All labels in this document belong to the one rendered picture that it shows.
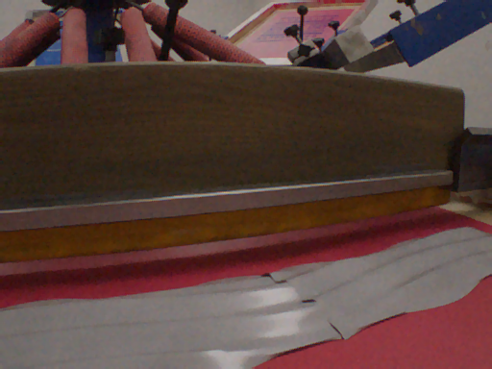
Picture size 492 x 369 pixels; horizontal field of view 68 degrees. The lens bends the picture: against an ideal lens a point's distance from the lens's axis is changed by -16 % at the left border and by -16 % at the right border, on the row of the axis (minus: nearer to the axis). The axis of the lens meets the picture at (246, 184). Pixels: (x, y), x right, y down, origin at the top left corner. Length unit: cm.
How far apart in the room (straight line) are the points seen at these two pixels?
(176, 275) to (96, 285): 4
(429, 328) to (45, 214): 17
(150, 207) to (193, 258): 5
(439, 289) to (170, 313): 12
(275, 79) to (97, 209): 11
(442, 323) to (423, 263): 6
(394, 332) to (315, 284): 5
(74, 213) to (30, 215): 2
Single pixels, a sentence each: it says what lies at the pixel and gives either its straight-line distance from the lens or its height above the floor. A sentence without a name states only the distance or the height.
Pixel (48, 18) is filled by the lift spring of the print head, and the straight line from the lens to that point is 91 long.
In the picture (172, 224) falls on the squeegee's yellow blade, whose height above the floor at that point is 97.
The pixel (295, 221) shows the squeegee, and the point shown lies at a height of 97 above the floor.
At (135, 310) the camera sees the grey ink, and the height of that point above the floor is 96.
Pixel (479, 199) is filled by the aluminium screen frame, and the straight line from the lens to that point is 41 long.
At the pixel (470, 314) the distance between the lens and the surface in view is 20.
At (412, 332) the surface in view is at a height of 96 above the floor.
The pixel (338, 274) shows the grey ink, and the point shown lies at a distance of 21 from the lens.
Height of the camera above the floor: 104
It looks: 12 degrees down
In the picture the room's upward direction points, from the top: 1 degrees clockwise
